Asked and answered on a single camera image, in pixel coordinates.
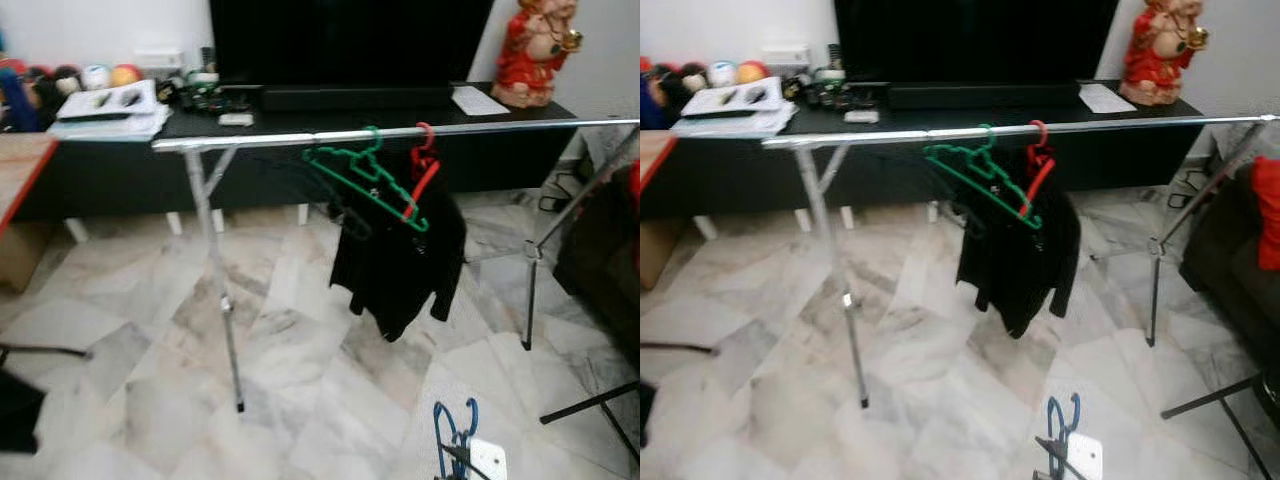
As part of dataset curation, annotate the blue plastic hanger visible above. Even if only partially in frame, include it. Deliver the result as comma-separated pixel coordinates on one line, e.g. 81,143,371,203
432,398,481,480
1046,393,1084,480

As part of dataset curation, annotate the green plastic hanger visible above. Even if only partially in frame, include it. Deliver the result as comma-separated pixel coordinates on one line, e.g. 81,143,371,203
303,127,431,233
923,125,1044,231

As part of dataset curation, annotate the red plastic hanger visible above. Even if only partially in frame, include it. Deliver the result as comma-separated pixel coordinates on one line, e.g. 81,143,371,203
403,122,442,221
1018,120,1057,218

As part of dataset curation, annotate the black folding chair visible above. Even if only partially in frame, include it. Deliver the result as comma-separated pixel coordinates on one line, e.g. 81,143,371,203
540,380,641,463
1160,365,1280,480

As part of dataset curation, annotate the black polo shirt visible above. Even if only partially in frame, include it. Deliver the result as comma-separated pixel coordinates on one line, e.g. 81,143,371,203
955,150,1083,339
328,150,468,343

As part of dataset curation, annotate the dark brown fabric sofa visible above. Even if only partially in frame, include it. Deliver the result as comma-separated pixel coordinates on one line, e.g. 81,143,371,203
555,165,641,363
1180,150,1280,376

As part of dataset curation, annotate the silver metal clothes rack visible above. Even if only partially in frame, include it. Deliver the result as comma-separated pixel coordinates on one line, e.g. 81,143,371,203
762,115,1280,410
152,118,641,414

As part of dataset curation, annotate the white paper sheet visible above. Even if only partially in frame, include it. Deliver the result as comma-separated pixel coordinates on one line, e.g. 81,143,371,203
1078,83,1138,114
450,85,511,116

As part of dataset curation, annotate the marble red-edged folding table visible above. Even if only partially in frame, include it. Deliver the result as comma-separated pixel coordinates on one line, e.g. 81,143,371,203
0,133,93,361
640,130,721,358

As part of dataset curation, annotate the black TV cabinet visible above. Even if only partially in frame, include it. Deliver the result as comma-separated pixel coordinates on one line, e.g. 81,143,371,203
10,95,583,241
640,95,1206,239

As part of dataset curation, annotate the red gold figurine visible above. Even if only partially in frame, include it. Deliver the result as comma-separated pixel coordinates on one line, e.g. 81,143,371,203
490,0,584,109
1118,0,1209,107

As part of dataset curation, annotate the black plush toy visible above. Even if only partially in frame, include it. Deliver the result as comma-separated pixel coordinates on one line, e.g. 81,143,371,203
20,65,83,111
650,62,709,106

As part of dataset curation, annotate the stack of white papers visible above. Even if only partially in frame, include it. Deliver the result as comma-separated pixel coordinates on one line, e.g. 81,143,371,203
670,78,798,139
47,80,173,143

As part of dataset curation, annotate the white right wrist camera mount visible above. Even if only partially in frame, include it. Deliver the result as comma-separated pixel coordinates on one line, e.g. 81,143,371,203
468,438,508,480
1065,433,1104,480

